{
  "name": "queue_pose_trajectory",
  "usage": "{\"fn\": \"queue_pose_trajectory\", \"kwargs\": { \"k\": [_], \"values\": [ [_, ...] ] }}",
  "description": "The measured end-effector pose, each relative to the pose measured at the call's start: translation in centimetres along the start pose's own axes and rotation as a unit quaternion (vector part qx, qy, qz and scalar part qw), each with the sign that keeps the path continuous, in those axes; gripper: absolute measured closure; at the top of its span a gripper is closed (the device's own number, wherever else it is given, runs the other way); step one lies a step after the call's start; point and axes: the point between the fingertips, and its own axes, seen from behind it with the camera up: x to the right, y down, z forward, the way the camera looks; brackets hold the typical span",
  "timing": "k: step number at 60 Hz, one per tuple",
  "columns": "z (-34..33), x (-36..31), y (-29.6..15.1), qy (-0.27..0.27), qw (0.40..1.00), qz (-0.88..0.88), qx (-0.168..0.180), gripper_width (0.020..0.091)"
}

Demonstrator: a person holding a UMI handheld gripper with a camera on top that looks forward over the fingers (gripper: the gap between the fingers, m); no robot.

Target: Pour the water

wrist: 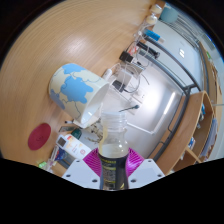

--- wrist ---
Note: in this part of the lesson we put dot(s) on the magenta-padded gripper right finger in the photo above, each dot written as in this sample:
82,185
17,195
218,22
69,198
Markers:
146,171

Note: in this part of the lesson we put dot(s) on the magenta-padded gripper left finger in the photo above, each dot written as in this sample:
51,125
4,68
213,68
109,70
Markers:
79,173

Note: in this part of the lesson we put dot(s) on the clear bottle with dark label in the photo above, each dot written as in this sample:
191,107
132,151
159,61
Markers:
113,156

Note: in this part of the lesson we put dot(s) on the wooden tree creature figurine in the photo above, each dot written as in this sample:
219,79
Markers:
95,133

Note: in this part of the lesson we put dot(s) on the flat round red coaster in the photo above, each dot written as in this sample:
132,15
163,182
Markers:
39,136

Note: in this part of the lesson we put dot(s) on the wooden shelf unit with items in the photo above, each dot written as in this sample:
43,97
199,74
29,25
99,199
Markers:
200,133

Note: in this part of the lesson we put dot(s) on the white mug with blue map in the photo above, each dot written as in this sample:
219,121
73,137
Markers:
76,90

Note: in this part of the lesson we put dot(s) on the white charger block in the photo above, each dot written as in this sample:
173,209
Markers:
126,76

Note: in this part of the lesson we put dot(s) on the small white oval device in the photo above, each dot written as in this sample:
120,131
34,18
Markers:
107,74

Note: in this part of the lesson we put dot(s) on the small black box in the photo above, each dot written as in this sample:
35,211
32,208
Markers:
126,56

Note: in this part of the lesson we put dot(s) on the black electric shaver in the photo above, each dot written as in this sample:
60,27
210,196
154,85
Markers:
148,50

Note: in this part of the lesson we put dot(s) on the blue tube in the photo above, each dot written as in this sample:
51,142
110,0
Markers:
154,35

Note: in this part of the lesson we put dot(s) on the teal seat cushion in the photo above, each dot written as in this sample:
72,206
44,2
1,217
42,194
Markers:
169,15

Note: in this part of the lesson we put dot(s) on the white wall socket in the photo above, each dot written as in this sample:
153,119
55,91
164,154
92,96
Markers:
140,96

